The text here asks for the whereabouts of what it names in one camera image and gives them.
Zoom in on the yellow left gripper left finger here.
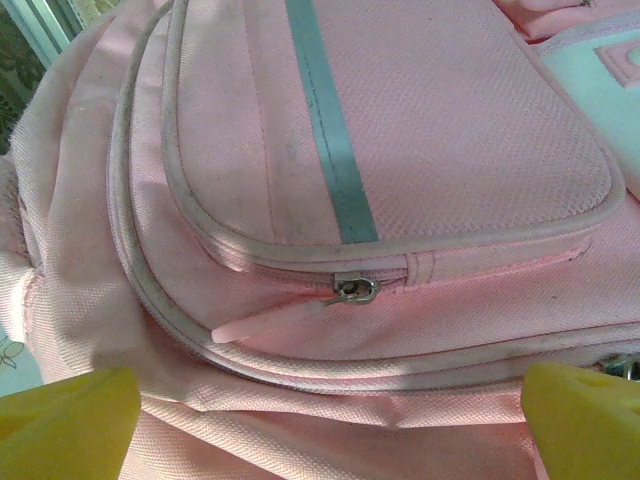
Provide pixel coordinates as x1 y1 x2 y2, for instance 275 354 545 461
0 366 141 480

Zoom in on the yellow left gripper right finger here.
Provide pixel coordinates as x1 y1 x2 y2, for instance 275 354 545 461
519 362 640 480

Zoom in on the pink backpack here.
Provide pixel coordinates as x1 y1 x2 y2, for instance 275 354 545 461
0 0 640 480

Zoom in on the floral tablecloth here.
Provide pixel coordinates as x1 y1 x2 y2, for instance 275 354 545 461
0 319 36 399

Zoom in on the aluminium frame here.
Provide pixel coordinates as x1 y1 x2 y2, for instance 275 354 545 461
0 0 89 69

